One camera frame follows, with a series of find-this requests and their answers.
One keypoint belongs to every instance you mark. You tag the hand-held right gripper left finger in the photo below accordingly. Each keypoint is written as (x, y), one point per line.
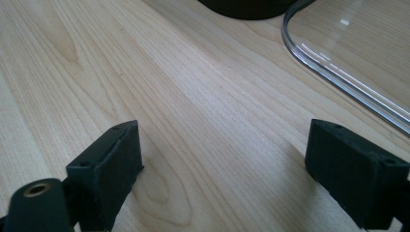
(103, 174)

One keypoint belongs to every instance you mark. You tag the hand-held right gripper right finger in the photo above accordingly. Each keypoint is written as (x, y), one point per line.
(351, 174)

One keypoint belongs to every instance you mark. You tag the clear glass tray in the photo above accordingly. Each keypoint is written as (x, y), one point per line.
(354, 42)

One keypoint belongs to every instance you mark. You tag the black round object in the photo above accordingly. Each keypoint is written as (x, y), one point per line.
(248, 8)

